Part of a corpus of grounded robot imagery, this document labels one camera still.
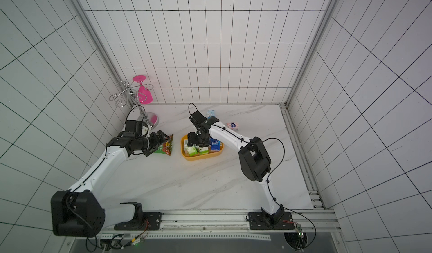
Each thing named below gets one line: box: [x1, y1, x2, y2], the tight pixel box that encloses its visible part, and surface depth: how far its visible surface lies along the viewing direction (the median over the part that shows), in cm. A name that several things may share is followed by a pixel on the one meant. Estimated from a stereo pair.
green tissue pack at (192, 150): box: [185, 144, 198, 157], surface depth 91 cm
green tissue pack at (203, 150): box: [199, 146, 209, 155], surface depth 91 cm
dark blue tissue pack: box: [210, 137, 222, 152], surface depth 91 cm
